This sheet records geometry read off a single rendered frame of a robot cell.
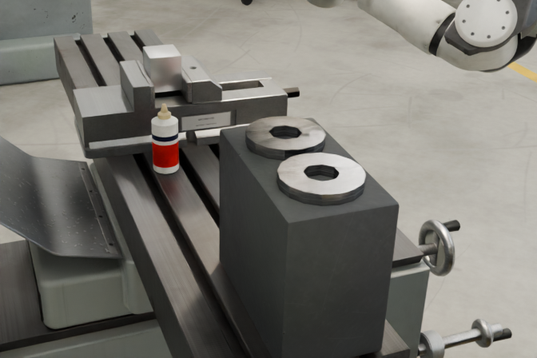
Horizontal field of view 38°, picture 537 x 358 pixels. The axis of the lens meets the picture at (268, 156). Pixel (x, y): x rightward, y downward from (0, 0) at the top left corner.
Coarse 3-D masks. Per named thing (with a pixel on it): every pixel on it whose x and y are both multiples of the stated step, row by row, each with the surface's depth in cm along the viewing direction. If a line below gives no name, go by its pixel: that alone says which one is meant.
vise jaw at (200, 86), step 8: (184, 56) 134; (192, 56) 134; (184, 64) 131; (192, 64) 131; (200, 64) 132; (184, 72) 128; (192, 72) 127; (200, 72) 128; (208, 72) 130; (184, 80) 125; (192, 80) 124; (200, 80) 124; (208, 80) 125; (216, 80) 129; (184, 88) 126; (192, 88) 124; (200, 88) 125; (208, 88) 125; (216, 88) 126; (184, 96) 127; (192, 96) 125; (200, 96) 125; (208, 96) 126; (216, 96) 126
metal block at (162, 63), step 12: (144, 48) 127; (156, 48) 127; (168, 48) 128; (144, 60) 128; (156, 60) 123; (168, 60) 124; (180, 60) 125; (156, 72) 124; (168, 72) 125; (180, 72) 126; (156, 84) 125; (168, 84) 126; (180, 84) 127
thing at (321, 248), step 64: (256, 128) 87; (320, 128) 88; (256, 192) 80; (320, 192) 74; (384, 192) 77; (256, 256) 83; (320, 256) 75; (384, 256) 78; (256, 320) 86; (320, 320) 79; (384, 320) 82
